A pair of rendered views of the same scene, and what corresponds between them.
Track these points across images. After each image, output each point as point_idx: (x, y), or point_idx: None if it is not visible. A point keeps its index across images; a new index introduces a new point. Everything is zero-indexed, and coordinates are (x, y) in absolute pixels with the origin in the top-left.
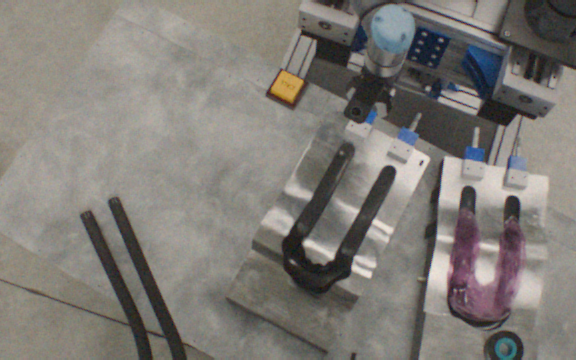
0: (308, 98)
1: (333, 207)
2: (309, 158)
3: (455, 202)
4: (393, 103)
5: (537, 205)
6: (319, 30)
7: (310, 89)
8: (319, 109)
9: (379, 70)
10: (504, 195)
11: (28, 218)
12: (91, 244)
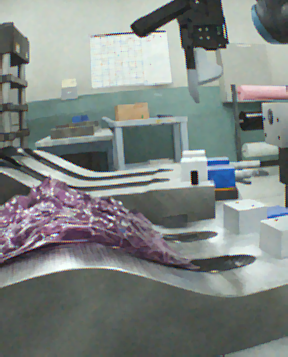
0: (224, 202)
1: (77, 180)
2: (132, 170)
3: (168, 232)
4: (188, 43)
5: (266, 278)
6: (270, 132)
7: (235, 200)
8: (218, 206)
9: None
10: (239, 252)
11: None
12: None
